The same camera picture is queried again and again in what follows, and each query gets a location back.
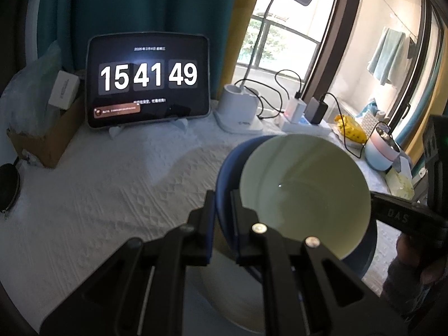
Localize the black lamp cable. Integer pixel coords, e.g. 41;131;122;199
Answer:
237;68;304;120

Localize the white perforated basket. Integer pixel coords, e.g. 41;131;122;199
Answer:
360;111;379;137

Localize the hanging teal towel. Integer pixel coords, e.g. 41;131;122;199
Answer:
367;27;406;86

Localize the white power strip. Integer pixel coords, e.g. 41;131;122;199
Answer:
274;114;332;137

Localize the white textured tablecloth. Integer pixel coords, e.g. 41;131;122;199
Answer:
1;116;388;329

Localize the white desk lamp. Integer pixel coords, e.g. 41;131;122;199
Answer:
214;0;312;134

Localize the white charger adapter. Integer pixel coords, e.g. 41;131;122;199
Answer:
283;97;307;124

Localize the cream plate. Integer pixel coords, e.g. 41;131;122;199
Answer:
199;249;265;334

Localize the small white box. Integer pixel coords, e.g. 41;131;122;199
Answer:
48;71;80;110

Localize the light blue bowl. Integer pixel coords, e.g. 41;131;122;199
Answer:
364;141;399;171

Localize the operator hand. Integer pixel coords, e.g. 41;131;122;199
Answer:
396;234;447;284

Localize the tablet showing clock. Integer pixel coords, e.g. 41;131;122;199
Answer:
85;32;210;129

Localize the yellow tissue pack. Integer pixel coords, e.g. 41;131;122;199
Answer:
385;155;415;200

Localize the cardboard box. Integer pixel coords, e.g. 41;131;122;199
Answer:
7;97;85;168

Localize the black charger cable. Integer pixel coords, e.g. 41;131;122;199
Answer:
319;92;391;159

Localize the black round pouch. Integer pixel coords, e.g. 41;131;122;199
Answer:
0;163;20;214

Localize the cream green bowl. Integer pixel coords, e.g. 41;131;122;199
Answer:
239;134;370;259

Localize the pink steel-lined bowl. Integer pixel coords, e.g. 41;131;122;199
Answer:
369;123;400;162

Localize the black charger brick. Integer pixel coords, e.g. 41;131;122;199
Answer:
304;97;328;124

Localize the yellow wet wipes pack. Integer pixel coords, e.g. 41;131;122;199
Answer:
334;115;368;144

